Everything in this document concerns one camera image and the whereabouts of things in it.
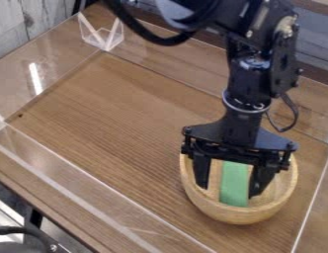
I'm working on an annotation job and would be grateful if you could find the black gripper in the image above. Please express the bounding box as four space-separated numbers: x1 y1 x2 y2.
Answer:
181 96 298 198

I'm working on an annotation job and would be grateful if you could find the green rectangular block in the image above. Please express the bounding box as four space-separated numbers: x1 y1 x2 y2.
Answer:
220 161 251 208

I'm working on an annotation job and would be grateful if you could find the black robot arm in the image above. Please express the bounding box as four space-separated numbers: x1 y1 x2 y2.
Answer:
102 0 303 197

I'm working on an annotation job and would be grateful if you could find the wooden brown bowl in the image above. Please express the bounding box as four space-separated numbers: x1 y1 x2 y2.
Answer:
180 154 299 225

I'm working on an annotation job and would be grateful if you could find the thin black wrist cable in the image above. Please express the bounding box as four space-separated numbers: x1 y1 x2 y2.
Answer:
265 93 302 133

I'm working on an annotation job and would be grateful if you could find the clear acrylic enclosure wall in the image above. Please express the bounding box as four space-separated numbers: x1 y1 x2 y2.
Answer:
0 19 328 253

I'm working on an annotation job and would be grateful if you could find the black cable lower left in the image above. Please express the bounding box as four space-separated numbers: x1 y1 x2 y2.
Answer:
0 226 53 253

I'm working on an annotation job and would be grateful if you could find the black table frame bracket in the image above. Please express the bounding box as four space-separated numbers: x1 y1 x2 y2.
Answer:
21 207 85 253

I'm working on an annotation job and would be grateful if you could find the clear acrylic corner bracket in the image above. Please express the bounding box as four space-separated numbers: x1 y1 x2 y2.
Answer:
77 13 125 51

